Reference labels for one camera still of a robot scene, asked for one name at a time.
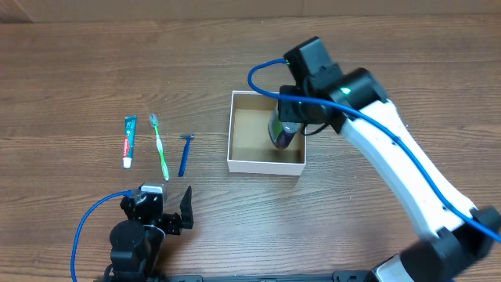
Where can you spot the clear bottle with dark liquid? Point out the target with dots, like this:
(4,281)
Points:
(281,133)

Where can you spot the white cardboard box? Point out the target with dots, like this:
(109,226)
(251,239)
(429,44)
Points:
(250,149)

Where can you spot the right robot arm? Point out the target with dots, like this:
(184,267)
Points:
(453,232)

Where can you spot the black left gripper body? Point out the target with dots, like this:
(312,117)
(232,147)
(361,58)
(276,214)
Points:
(172,221)

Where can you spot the blue disposable razor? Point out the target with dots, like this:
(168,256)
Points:
(185,154)

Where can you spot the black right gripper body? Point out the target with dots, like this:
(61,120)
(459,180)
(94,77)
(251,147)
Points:
(290,116)

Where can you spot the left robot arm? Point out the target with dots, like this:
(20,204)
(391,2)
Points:
(137,241)

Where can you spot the Colgate toothpaste tube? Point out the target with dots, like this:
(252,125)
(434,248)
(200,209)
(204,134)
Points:
(129,137)

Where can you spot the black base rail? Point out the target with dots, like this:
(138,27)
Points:
(336,276)

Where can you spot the green white toothbrush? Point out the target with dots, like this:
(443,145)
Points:
(160,149)

